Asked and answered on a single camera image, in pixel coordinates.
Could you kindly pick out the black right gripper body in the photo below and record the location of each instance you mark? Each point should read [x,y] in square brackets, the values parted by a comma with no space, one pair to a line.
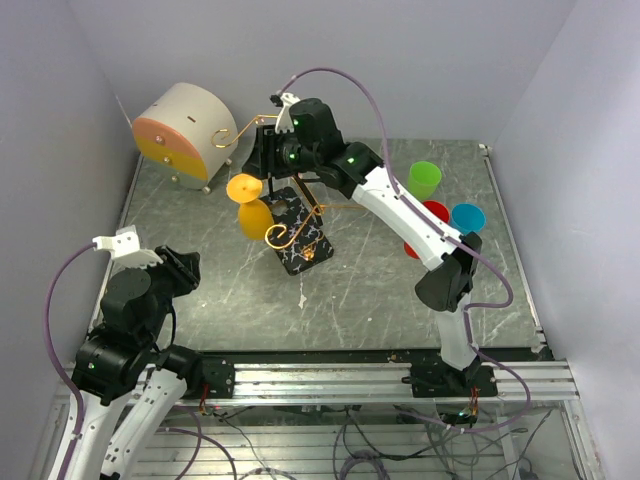
[284,156]

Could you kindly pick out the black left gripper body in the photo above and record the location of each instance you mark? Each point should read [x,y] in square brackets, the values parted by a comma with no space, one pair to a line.
[173,276]

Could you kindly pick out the orange plastic wine glass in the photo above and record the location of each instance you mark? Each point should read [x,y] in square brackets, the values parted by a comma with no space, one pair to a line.
[254,215]

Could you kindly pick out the green plastic wine glass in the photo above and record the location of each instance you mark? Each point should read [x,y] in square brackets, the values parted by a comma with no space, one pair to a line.
[424,178]

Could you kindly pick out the red plastic wine glass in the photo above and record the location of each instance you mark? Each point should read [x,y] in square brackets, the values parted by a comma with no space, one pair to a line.
[440,211]

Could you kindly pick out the blue plastic wine glass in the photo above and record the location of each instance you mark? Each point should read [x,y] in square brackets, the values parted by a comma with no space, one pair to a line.
[467,218]

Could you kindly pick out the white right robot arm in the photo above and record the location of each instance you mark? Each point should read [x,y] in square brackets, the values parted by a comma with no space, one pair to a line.
[448,256]

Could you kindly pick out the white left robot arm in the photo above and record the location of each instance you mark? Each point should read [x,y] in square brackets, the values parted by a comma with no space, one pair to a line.
[123,385]

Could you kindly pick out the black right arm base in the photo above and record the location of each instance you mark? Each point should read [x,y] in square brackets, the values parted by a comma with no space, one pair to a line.
[436,379]

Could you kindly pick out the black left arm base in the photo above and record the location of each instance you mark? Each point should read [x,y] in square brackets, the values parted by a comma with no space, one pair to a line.
[205,375]

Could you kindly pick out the round pastel drawer box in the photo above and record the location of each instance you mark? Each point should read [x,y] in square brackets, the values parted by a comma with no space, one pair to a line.
[187,134]

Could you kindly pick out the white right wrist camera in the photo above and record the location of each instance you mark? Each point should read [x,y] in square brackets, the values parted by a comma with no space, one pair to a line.
[284,101]

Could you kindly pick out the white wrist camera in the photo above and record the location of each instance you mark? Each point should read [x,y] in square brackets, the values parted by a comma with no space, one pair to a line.
[126,249]
[284,101]

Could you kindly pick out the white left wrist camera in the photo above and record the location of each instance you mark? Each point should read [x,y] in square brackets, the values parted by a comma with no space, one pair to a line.
[126,249]

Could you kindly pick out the gold wire glass rack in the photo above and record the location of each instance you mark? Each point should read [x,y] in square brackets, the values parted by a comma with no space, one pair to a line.
[296,236]

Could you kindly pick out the aluminium frame rail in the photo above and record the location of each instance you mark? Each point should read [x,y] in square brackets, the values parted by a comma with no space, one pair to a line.
[381,383]

